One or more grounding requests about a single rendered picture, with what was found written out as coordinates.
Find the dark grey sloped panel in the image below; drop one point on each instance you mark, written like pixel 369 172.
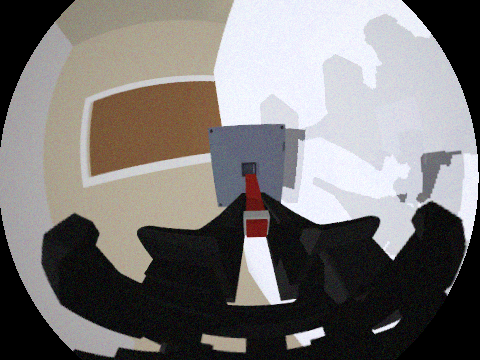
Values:
pixel 247 149

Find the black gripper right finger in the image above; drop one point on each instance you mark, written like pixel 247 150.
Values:
pixel 295 242

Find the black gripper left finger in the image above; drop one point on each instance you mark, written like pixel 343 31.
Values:
pixel 218 245

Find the dark red peg with grey band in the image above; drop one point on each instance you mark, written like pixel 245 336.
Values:
pixel 256 219

